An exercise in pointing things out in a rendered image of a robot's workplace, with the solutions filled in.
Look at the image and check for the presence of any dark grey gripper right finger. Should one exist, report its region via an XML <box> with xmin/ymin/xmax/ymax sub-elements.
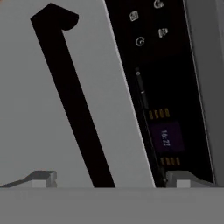
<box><xmin>165</xmin><ymin>170</ymin><xmax>217</xmax><ymax>189</ymax></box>

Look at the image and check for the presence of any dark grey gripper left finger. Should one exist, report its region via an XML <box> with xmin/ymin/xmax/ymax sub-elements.
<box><xmin>0</xmin><ymin>170</ymin><xmax>58</xmax><ymax>189</ymax></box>

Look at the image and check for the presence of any black dishwasher control panel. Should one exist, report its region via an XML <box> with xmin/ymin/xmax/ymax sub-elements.
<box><xmin>104</xmin><ymin>0</ymin><xmax>216</xmax><ymax>188</ymax></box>

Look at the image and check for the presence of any grey dishwasher door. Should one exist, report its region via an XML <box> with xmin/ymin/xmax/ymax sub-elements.
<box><xmin>0</xmin><ymin>0</ymin><xmax>157</xmax><ymax>189</ymax></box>

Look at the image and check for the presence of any grey cupboard panel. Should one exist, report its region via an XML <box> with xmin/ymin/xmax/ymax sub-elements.
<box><xmin>183</xmin><ymin>0</ymin><xmax>224</xmax><ymax>187</ymax></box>

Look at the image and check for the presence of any black dishwasher door handle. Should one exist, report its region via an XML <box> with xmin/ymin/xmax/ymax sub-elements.
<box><xmin>30</xmin><ymin>3</ymin><xmax>116</xmax><ymax>188</ymax></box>

